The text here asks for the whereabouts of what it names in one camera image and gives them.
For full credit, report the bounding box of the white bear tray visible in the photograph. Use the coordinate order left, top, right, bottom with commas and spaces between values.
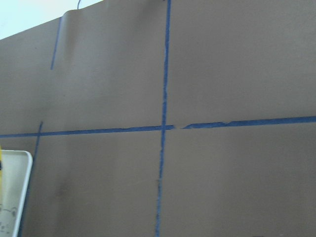
0, 150, 33, 237

